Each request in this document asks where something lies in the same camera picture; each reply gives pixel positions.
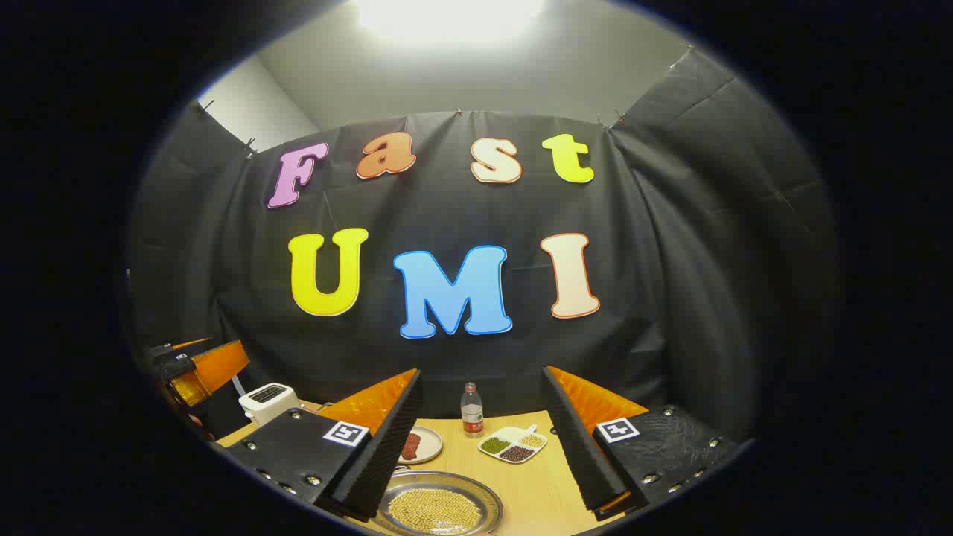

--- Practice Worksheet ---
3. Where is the stainless steel pot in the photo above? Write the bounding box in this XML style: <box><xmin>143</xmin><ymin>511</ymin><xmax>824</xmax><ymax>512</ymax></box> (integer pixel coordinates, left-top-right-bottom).
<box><xmin>376</xmin><ymin>469</ymin><xmax>504</xmax><ymax>536</ymax></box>

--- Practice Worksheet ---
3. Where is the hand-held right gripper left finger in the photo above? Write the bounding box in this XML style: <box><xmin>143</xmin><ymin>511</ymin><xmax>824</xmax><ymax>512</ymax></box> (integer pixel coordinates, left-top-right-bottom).
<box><xmin>223</xmin><ymin>368</ymin><xmax>424</xmax><ymax>522</ymax></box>

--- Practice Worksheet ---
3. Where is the clear plastic water bottle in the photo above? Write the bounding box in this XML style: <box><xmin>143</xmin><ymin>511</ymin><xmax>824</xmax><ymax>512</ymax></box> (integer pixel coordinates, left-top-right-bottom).
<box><xmin>460</xmin><ymin>382</ymin><xmax>485</xmax><ymax>438</ymax></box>

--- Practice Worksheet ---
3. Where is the pile of yellow soybeans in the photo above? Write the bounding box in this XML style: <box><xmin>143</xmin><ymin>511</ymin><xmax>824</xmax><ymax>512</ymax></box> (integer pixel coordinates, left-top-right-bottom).
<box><xmin>387</xmin><ymin>488</ymin><xmax>482</xmax><ymax>535</ymax></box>

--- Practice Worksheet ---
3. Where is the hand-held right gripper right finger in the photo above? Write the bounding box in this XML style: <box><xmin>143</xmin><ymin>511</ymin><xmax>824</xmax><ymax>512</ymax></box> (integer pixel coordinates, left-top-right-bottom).
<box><xmin>541</xmin><ymin>365</ymin><xmax>738</xmax><ymax>522</ymax></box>

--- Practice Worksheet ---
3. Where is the white toaster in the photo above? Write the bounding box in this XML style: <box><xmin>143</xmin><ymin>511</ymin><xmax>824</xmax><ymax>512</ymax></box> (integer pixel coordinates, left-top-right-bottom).
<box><xmin>238</xmin><ymin>383</ymin><xmax>301</xmax><ymax>427</ymax></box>

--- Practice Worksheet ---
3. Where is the white round plate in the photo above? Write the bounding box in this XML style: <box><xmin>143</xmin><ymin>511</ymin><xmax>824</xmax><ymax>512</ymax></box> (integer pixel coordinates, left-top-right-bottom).
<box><xmin>400</xmin><ymin>426</ymin><xmax>444</xmax><ymax>465</ymax></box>

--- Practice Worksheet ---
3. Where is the ceiling light panel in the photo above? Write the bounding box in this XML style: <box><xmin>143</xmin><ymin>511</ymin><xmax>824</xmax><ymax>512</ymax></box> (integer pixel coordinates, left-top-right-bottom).
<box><xmin>356</xmin><ymin>0</ymin><xmax>548</xmax><ymax>42</ymax></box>

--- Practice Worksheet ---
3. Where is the white divided dish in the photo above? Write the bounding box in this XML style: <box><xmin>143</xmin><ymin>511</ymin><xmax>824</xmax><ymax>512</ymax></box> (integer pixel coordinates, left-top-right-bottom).
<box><xmin>479</xmin><ymin>424</ymin><xmax>548</xmax><ymax>465</ymax></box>

